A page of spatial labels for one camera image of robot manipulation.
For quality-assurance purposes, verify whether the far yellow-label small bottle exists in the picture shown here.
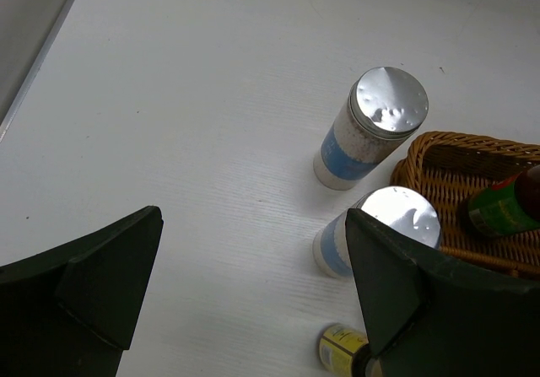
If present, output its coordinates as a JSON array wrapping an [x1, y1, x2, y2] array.
[[316, 323, 383, 377]]

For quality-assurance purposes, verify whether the near silver-lid salt shaker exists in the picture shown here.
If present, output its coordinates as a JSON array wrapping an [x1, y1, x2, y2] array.
[[312, 186, 441, 278]]

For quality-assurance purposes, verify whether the silver-lid salt shaker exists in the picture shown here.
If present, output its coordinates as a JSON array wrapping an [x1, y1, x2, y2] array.
[[313, 67, 429, 191], [312, 186, 441, 278]]

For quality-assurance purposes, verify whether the far silver-lid salt shaker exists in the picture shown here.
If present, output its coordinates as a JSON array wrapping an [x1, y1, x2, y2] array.
[[313, 67, 429, 191]]

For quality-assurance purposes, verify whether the yellow-cap sauce bottle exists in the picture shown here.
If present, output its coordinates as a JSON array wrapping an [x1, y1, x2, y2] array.
[[458, 166, 539, 239]]

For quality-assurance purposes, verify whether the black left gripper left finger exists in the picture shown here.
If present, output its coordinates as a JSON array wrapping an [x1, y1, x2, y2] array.
[[1, 206, 163, 376]]

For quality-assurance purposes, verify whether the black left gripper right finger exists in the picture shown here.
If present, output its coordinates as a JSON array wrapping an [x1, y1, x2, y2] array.
[[345, 209, 539, 376]]

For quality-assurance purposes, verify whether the brown wicker basket tray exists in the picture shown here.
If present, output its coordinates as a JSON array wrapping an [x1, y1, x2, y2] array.
[[390, 132, 539, 280]]

